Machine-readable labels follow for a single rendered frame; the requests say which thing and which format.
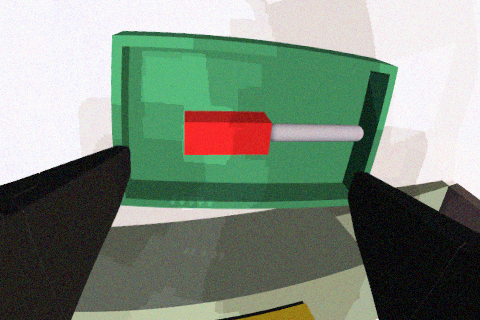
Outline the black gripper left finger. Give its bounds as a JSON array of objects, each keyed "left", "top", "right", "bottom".
[{"left": 0, "top": 144, "right": 131, "bottom": 320}]

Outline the green tray floor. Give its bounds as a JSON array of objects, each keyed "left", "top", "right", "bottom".
[{"left": 128, "top": 47, "right": 371, "bottom": 184}]

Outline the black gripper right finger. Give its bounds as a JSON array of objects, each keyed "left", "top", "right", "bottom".
[{"left": 348, "top": 172, "right": 480, "bottom": 320}]

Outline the red-headed stop pin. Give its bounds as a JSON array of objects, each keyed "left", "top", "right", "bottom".
[{"left": 184, "top": 111, "right": 364, "bottom": 156}]

